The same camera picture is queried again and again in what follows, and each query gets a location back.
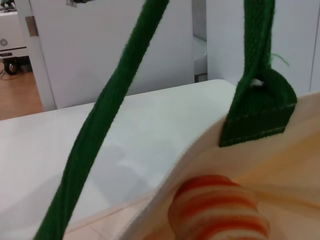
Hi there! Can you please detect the orange striped bread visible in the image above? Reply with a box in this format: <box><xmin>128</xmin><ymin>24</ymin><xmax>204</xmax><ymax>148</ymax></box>
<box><xmin>167</xmin><ymin>174</ymin><xmax>271</xmax><ymax>240</ymax></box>

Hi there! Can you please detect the white handbag with green handles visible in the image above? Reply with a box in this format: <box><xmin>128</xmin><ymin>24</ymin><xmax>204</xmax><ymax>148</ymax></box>
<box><xmin>32</xmin><ymin>0</ymin><xmax>320</xmax><ymax>240</ymax></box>

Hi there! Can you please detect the glass partition panel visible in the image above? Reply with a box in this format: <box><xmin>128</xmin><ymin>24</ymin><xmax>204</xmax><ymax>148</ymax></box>
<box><xmin>191</xmin><ymin>0</ymin><xmax>209</xmax><ymax>83</ymax></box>

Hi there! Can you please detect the white door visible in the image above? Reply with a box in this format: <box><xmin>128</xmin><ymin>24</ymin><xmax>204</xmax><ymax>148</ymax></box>
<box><xmin>16</xmin><ymin>0</ymin><xmax>194</xmax><ymax>111</ymax></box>

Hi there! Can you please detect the black caster wheel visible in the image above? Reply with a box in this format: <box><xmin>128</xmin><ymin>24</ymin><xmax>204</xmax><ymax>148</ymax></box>
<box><xmin>4</xmin><ymin>59</ymin><xmax>20</xmax><ymax>76</ymax></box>

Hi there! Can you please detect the metal door hinge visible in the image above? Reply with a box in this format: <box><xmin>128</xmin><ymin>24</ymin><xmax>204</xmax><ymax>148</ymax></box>
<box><xmin>25</xmin><ymin>15</ymin><xmax>39</xmax><ymax>38</ymax></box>

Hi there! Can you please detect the white cabinet on casters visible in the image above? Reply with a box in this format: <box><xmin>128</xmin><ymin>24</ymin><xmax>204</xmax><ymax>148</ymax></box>
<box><xmin>0</xmin><ymin>10</ymin><xmax>31</xmax><ymax>74</ymax></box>

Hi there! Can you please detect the thin black floor cable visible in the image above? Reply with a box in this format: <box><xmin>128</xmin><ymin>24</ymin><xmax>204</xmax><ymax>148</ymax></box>
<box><xmin>0</xmin><ymin>68</ymin><xmax>14</xmax><ymax>81</ymax></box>

